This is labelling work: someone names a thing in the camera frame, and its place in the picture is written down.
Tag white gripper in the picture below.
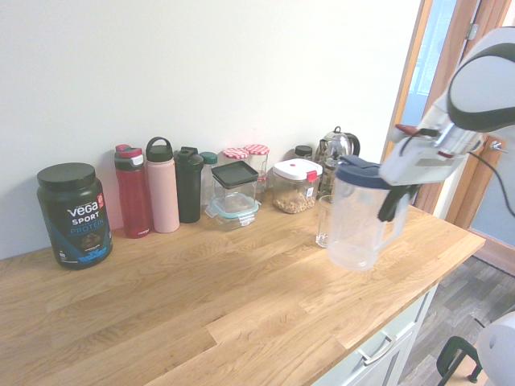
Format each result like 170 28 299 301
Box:
377 135 468 223

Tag clear plastic pitcher blue lid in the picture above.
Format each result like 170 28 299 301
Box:
326 155 408 272

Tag pink water bottle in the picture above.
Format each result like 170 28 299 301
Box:
145 136 181 235

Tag red water bottle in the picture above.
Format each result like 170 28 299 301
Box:
113 144 154 240

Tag chrome electric kettle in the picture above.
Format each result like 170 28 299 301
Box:
314 125 361 172

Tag clear drinking glass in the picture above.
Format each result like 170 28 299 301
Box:
315 194 337 249

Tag clear container white red-latch lid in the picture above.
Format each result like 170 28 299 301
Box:
272 158 324 215

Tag glass jar red checkered lid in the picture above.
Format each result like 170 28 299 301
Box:
244 143 270 192
222 146 251 166

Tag square container black lid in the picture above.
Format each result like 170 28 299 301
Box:
210 160 260 203

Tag glass food container teal latches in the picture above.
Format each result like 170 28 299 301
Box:
204 195 262 232

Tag black green clamp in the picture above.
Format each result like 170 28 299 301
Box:
435 335 484 384

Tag clear bottle green lid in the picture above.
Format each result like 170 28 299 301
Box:
199 150 219 211

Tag black shaker bottle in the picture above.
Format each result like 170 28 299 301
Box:
173 146 204 224

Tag black Vega protein tub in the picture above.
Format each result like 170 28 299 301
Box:
36 161 114 272

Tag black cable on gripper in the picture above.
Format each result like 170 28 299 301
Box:
402 128 515 219

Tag metal drawer handle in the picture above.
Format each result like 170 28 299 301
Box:
357 335 396 366

